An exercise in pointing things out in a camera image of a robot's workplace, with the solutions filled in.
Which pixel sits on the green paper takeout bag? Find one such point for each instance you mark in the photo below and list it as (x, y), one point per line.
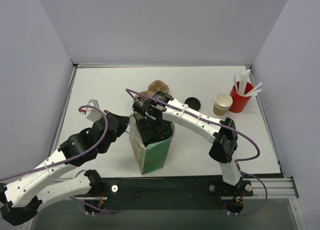
(150, 157)

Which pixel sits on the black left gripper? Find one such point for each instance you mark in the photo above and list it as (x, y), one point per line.
(116, 122)

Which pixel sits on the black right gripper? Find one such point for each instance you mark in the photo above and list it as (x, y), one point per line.
(155, 129)

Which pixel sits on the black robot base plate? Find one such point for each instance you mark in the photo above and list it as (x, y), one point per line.
(204, 192)

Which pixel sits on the white wrapped straws bundle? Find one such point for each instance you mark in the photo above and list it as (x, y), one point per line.
(240, 87)

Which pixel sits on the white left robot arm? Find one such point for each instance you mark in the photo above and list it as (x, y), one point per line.
(24, 198)

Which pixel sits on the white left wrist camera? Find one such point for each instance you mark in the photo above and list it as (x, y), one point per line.
(91, 114)

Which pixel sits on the stack of paper cups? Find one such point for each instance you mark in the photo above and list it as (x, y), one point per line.
(222, 104)

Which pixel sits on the brown pulp cup carrier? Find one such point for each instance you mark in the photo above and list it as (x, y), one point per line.
(154, 87)

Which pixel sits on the red straw holder cup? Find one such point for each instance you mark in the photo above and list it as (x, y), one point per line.
(239, 102)

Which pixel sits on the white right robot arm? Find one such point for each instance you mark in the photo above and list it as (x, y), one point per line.
(219, 133)

